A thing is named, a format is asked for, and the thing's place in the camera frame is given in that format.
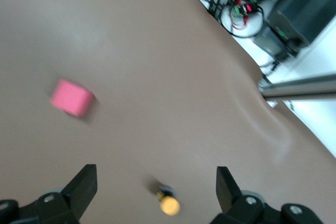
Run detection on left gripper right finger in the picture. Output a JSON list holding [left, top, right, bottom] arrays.
[[209, 166, 279, 224]]

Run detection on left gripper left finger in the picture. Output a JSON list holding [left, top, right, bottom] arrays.
[[18, 164, 98, 224]]

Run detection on orange capped black button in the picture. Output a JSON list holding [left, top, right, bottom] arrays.
[[153, 182, 181, 216]]

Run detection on pink foam cube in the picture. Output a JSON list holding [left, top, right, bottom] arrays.
[[49, 78, 95, 117]]

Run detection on brown table mat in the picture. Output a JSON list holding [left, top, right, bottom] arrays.
[[0, 0, 336, 224]]

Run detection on black electronics box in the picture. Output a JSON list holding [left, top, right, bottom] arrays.
[[266, 0, 336, 57]]

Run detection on aluminium camera mount post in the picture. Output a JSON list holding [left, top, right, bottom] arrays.
[[258, 76, 336, 101]]

